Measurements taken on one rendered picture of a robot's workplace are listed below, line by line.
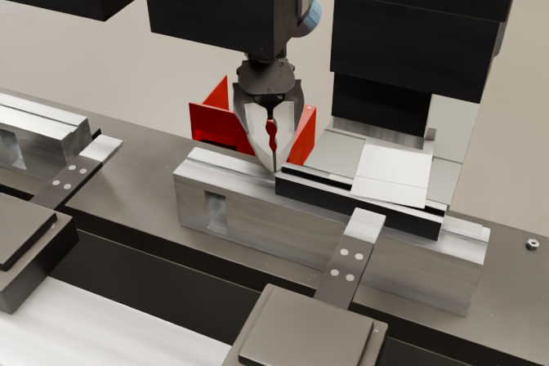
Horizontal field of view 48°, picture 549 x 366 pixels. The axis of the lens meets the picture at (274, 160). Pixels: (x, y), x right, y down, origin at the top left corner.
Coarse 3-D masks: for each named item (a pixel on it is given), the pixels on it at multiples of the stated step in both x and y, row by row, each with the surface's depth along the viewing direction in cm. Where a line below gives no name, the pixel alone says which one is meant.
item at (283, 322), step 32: (352, 224) 68; (352, 256) 64; (320, 288) 61; (352, 288) 61; (256, 320) 56; (288, 320) 54; (320, 320) 54; (352, 320) 54; (256, 352) 52; (288, 352) 52; (320, 352) 52; (352, 352) 52
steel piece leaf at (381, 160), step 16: (432, 128) 79; (368, 144) 79; (384, 144) 79; (432, 144) 79; (368, 160) 77; (384, 160) 77; (400, 160) 77; (416, 160) 77; (368, 176) 74; (384, 176) 74; (400, 176) 74; (416, 176) 74
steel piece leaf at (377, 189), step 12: (360, 180) 74; (372, 180) 74; (360, 192) 72; (372, 192) 72; (384, 192) 72; (396, 192) 72; (408, 192) 72; (420, 192) 72; (408, 204) 71; (420, 204) 71
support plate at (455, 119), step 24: (432, 120) 84; (456, 120) 84; (336, 144) 80; (360, 144) 80; (456, 144) 80; (312, 168) 76; (336, 168) 76; (432, 168) 76; (456, 168) 76; (432, 192) 72
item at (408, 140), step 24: (336, 96) 65; (360, 96) 64; (384, 96) 63; (408, 96) 61; (432, 96) 61; (336, 120) 68; (360, 120) 66; (384, 120) 64; (408, 120) 63; (408, 144) 66
